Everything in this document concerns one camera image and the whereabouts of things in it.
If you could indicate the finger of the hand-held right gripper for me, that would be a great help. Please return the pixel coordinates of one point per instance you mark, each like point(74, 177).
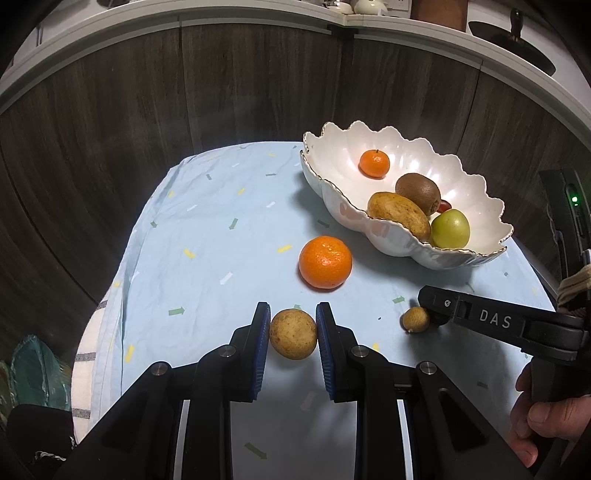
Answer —
point(438, 307)

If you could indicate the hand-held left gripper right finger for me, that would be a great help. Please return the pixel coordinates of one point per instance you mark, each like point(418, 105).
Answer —
point(325, 355)

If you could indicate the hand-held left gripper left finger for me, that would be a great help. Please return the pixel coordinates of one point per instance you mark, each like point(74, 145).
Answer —
point(261, 355)

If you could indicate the small brown longan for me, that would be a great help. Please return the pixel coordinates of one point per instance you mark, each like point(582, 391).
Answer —
point(412, 319)

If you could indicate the round tan fruit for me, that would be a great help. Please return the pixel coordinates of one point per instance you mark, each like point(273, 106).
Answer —
point(293, 333)

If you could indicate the green round fruit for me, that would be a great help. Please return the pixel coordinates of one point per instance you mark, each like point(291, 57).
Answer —
point(450, 229)

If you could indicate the oblong potato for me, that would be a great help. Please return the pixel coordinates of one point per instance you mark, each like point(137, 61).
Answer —
point(399, 214)

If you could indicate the brown kiwi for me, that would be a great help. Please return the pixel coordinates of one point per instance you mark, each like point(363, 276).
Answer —
point(418, 191)

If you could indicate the white scalloped bowl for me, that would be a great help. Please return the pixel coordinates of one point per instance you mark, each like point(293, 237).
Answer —
point(415, 150)

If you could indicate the person's right hand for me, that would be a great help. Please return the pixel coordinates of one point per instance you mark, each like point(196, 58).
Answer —
point(554, 420)

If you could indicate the large mandarin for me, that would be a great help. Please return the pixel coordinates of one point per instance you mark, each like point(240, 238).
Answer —
point(325, 261)

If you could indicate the light blue patterned tablecloth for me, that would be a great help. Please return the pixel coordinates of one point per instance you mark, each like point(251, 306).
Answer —
point(207, 277)

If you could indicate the red grape tomato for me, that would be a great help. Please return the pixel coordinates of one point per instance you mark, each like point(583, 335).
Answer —
point(444, 205)

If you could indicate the small mandarin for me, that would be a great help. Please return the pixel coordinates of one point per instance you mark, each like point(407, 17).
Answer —
point(374, 163)

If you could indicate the white striped cloth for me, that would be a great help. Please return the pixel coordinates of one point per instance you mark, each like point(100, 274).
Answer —
point(90, 350)

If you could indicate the teal plastic bag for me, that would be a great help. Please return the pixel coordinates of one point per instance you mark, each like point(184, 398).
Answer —
point(32, 374)

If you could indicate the dark cloth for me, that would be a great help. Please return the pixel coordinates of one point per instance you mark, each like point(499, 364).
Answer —
point(37, 438)

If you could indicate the dark wood cabinet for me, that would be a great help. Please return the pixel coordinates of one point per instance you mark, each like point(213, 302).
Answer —
point(231, 92)

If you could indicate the black pan lid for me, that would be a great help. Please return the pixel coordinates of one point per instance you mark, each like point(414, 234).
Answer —
point(512, 41)

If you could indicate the brown wooden block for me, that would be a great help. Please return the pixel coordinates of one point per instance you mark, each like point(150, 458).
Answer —
point(438, 9)

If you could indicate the white teapot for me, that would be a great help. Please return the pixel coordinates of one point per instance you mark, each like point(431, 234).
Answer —
point(368, 5)

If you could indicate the white kitchen counter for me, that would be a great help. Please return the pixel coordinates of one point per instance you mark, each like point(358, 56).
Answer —
point(258, 18)

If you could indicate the black corner bracket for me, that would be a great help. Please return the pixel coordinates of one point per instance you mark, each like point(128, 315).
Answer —
point(341, 31)

